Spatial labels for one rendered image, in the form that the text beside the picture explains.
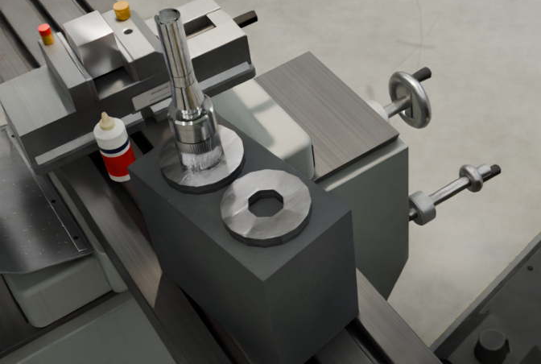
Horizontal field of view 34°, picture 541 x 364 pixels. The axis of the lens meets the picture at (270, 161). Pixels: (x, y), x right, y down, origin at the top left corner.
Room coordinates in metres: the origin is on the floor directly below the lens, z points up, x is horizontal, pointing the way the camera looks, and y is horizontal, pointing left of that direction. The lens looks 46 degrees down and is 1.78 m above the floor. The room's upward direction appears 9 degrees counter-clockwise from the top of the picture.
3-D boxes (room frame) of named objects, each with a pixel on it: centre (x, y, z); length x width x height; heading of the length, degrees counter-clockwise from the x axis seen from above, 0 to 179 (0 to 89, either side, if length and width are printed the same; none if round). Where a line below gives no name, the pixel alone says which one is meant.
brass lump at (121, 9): (1.04, 0.17, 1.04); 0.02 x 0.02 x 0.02
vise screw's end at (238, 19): (1.07, 0.01, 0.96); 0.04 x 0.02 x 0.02; 113
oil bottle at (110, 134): (0.84, 0.20, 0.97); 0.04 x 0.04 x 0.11
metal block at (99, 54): (0.98, 0.21, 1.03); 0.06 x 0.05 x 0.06; 23
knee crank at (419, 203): (1.07, -0.33, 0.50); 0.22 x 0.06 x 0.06; 115
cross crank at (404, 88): (1.19, -0.24, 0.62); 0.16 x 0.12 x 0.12; 115
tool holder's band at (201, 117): (0.65, 0.07, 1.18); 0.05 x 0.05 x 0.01
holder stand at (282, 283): (0.61, 0.04, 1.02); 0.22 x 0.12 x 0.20; 36
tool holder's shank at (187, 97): (0.65, 0.07, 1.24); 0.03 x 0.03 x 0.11
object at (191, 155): (0.65, 0.07, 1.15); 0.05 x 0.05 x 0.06
